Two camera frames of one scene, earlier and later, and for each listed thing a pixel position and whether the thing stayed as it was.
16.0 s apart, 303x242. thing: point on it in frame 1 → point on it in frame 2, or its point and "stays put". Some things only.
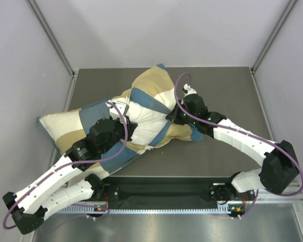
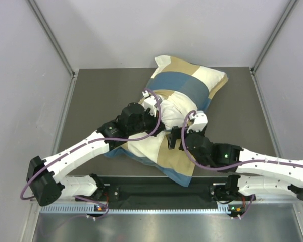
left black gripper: [130, 126] → [154, 120]
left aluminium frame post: [70, 89] stays put
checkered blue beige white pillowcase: [153, 92] → [196, 86]
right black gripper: [177, 117] → [176, 133]
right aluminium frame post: [283, 19] stays put
